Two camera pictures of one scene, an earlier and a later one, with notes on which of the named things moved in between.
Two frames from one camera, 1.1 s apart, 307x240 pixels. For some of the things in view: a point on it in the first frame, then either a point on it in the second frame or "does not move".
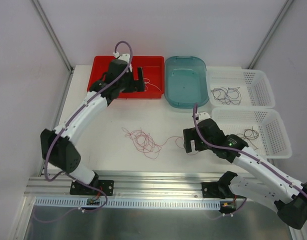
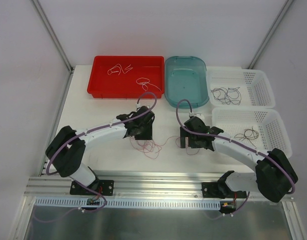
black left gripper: x=131 y=81 to x=145 y=132
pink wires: x=146 y=144 does not move
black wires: x=228 y=96 does not move
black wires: x=249 y=134 does not move
